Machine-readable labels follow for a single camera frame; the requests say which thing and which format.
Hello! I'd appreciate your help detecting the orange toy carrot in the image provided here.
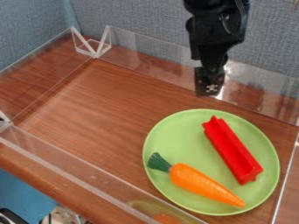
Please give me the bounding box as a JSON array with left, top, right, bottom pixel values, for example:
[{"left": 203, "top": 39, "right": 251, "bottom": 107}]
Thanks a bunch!
[{"left": 147, "top": 152, "right": 246, "bottom": 207}]

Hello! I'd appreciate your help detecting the clear acrylic back wall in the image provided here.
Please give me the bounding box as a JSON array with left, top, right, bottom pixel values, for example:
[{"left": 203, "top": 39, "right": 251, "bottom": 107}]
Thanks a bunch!
[{"left": 111, "top": 27, "right": 299, "bottom": 126}]

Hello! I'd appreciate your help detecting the clear acrylic wall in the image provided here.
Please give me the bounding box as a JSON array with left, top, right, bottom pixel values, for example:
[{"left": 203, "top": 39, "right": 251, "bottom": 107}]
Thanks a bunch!
[
  {"left": 0, "top": 29, "right": 90, "bottom": 121},
  {"left": 0, "top": 124, "right": 209, "bottom": 224},
  {"left": 111, "top": 27, "right": 299, "bottom": 126}
]

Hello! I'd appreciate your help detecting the red plastic block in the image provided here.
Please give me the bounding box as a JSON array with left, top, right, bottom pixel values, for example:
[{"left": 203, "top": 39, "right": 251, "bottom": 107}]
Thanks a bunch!
[{"left": 202, "top": 115, "right": 263, "bottom": 185}]

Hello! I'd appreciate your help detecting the clear acrylic corner bracket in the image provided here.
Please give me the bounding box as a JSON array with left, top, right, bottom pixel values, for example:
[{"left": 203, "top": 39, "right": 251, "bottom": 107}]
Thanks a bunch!
[{"left": 71, "top": 26, "right": 113, "bottom": 59}]

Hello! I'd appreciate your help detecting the clear acrylic front wall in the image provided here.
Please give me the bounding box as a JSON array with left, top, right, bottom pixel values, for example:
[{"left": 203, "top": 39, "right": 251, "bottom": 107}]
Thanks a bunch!
[{"left": 0, "top": 124, "right": 209, "bottom": 224}]

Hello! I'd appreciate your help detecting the clear acrylic left wall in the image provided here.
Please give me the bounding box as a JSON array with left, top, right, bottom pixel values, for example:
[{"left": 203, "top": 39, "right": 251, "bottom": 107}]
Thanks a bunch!
[{"left": 0, "top": 29, "right": 90, "bottom": 121}]

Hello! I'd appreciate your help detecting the green round plate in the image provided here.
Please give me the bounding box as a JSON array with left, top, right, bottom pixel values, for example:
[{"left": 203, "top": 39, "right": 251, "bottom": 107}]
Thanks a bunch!
[{"left": 143, "top": 109, "right": 281, "bottom": 216}]

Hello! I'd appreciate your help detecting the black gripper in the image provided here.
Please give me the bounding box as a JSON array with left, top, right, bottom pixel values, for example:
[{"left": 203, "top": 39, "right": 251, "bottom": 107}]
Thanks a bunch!
[{"left": 185, "top": 0, "right": 250, "bottom": 97}]

